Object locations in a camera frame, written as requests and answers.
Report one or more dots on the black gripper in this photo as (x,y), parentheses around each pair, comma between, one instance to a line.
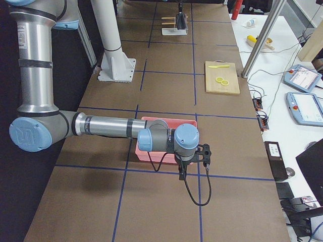
(183,164)

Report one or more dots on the grey cleaning cloth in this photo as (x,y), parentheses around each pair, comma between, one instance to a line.
(181,21)

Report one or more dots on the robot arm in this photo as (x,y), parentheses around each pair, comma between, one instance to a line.
(179,2)
(40,123)

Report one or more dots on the pink plastic bin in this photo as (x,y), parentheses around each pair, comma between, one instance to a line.
(172,123)

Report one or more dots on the front lemon slice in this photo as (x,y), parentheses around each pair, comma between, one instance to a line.
(225,83)

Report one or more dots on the lemon slice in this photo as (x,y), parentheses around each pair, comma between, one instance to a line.
(219,79)
(225,83)

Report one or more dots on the rear lemon slice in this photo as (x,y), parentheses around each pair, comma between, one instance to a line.
(219,79)

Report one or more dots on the black box with label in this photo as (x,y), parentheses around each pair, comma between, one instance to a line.
(276,161)

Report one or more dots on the bamboo cutting board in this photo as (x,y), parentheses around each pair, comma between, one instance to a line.
(229,74)

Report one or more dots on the yellow plastic knife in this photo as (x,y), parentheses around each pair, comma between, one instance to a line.
(219,66)

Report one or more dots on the near teach pendant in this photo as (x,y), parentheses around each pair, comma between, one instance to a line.
(305,108)

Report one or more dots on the teach pendant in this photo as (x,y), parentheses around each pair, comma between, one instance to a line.
(301,78)
(305,108)

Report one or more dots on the inner wooden rack rod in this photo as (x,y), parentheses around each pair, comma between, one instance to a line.
(168,23)

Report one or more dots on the wooden rack rod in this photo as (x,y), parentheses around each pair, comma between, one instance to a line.
(168,23)
(167,18)

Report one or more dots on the far teach pendant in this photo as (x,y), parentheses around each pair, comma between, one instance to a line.
(301,78)

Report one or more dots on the outer wooden rack rod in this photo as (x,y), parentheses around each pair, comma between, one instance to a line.
(167,18)

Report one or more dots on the red cylinder bottle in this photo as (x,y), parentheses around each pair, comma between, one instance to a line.
(236,9)

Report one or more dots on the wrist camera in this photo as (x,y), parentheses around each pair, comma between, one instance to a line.
(203,154)

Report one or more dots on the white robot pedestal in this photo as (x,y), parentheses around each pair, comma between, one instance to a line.
(115,65)

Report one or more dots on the aluminium frame post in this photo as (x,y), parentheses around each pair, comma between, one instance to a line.
(266,29)

